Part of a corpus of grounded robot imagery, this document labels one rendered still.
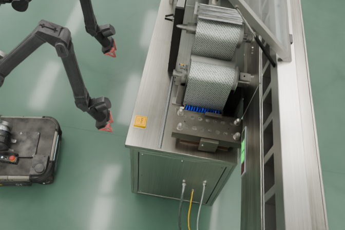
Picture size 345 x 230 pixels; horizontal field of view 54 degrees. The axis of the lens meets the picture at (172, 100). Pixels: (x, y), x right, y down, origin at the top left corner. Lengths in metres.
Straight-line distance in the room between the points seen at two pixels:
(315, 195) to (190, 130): 0.77
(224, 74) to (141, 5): 2.50
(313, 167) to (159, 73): 1.20
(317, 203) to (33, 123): 2.19
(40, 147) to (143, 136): 1.05
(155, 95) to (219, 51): 0.50
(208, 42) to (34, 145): 1.58
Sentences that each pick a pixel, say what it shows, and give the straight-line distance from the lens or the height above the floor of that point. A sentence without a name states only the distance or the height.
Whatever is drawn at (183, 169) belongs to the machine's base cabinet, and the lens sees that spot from 2.15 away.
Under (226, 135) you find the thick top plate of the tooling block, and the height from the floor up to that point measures 1.03.
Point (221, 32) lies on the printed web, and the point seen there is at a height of 1.39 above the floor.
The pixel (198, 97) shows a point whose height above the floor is 1.12.
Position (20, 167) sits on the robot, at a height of 0.24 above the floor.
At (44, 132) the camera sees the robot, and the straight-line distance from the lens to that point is 2.85.
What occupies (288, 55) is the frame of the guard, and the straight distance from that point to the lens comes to 1.45.
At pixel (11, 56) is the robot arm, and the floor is 1.56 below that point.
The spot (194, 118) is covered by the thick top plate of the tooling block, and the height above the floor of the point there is 1.03.
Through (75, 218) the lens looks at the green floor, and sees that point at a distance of 2.78.
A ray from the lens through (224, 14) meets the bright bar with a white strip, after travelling 1.89.
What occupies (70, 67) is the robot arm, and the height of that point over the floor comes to 1.51.
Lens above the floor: 2.65
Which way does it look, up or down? 55 degrees down
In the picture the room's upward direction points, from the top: 9 degrees clockwise
